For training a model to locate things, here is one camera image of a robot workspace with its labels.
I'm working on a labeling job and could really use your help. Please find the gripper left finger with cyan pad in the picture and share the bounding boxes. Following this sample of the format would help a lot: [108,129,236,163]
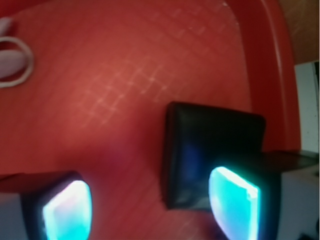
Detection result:
[0,171,93,240]

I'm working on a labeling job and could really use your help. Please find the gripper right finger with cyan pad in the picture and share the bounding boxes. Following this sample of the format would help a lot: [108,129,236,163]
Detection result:
[208,151,320,240]

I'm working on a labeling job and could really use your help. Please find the black box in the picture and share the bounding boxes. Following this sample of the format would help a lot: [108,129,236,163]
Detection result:
[160,101,266,211]

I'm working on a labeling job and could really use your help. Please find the red plastic tray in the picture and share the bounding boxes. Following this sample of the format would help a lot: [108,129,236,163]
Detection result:
[0,0,301,240]

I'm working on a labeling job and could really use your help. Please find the pink plush bunny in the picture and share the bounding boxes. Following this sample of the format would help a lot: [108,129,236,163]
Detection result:
[0,17,35,89]

